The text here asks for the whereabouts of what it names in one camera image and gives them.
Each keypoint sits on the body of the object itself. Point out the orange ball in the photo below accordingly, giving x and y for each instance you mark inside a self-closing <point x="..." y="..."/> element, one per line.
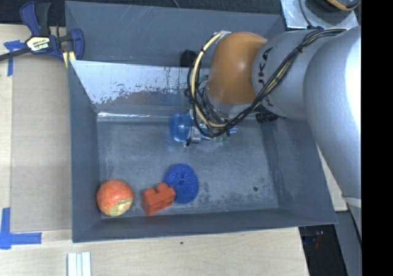
<point x="114" y="196"/>

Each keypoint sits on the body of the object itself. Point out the clear blue ball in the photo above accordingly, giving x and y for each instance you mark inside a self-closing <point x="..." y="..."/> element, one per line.
<point x="179" y="123"/>

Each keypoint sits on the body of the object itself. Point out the red toy brick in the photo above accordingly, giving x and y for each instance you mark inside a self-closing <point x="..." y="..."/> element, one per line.
<point x="158" y="198"/>

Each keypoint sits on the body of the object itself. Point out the grey metal bin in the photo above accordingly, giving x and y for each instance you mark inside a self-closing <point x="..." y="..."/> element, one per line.
<point x="233" y="170"/>

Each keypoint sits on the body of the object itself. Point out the pale wood board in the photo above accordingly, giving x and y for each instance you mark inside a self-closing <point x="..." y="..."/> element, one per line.
<point x="40" y="146"/>

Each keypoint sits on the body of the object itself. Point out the blue round scrubber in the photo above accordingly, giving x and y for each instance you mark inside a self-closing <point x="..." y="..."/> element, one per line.
<point x="184" y="181"/>

